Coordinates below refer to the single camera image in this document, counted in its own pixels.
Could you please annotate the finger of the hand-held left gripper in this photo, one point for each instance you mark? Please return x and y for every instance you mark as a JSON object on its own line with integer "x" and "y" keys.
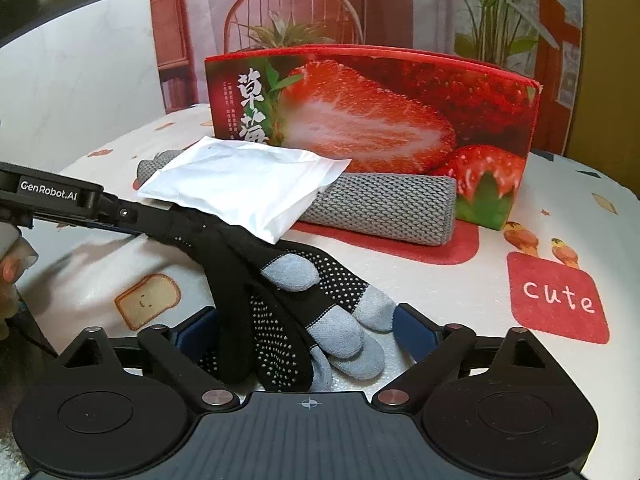
{"x": 155, "y": 222}

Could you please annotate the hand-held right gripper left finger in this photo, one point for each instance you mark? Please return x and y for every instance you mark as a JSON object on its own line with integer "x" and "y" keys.
{"x": 194, "y": 336}

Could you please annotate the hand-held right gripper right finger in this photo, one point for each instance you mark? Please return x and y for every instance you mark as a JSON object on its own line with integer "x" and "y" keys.
{"x": 414, "y": 330}

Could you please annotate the black dotted glove grey fingertips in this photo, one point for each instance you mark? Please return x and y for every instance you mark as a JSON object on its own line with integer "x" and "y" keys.
{"x": 280, "y": 320}

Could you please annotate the white soft packet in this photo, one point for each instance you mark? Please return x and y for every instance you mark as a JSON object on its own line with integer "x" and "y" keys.
{"x": 235, "y": 185}

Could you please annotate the red strawberry print cardboard box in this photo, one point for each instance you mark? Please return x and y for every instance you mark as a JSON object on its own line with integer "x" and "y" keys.
{"x": 375, "y": 110}

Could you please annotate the person's left hand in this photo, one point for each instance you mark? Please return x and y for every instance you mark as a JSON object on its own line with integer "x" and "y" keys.
{"x": 12, "y": 265}

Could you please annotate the grey knit cloth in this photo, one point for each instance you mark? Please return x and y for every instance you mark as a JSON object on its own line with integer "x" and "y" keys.
{"x": 390, "y": 205}

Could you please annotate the wall poster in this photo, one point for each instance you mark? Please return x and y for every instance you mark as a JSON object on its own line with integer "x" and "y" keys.
{"x": 190, "y": 35}

